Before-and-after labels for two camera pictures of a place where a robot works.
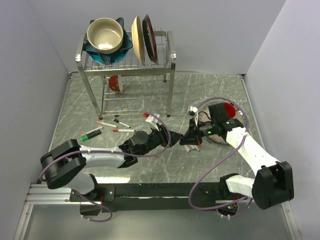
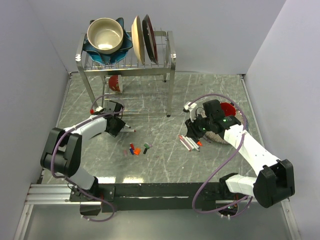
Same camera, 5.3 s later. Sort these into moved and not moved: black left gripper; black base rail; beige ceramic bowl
Moved: black left gripper
Not moved: beige ceramic bowl; black base rail
